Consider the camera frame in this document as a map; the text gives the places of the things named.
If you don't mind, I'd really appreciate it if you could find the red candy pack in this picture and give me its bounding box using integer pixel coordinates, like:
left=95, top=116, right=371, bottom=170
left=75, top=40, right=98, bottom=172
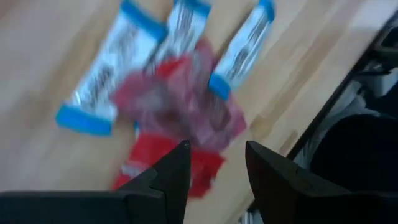
left=110, top=130, right=226, bottom=200

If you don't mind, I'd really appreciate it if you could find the white blue candy bar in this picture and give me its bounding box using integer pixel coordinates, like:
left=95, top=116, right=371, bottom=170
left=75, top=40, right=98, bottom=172
left=207, top=0, right=277, bottom=101
left=55, top=0, right=169, bottom=137
left=146, top=0, right=212, bottom=72

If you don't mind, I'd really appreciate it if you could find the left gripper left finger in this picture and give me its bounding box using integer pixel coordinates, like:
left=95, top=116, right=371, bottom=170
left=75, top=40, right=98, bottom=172
left=119, top=140, right=191, bottom=224

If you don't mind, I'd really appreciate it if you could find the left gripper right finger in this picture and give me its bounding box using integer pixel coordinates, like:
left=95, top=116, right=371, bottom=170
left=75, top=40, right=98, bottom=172
left=246, top=141, right=349, bottom=224

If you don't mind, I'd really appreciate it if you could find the pink translucent candy pack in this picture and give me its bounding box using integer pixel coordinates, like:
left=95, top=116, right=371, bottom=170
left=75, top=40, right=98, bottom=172
left=110, top=39, right=248, bottom=153

